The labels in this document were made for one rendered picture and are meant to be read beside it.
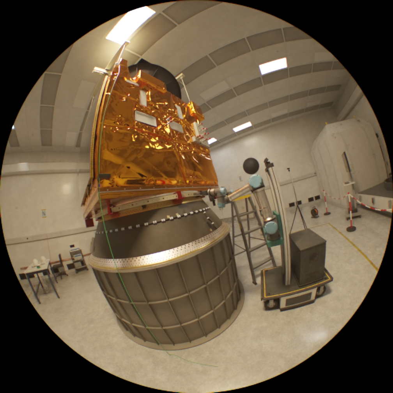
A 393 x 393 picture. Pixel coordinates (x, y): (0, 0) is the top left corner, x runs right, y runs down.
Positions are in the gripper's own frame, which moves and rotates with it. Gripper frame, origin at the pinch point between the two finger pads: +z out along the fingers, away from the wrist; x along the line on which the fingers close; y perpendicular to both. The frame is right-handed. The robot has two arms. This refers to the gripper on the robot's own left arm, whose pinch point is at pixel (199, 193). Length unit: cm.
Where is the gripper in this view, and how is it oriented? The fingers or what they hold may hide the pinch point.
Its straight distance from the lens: 143.4
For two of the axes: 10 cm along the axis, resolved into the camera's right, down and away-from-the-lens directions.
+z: -7.9, 0.6, 6.1
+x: -6.0, 0.8, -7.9
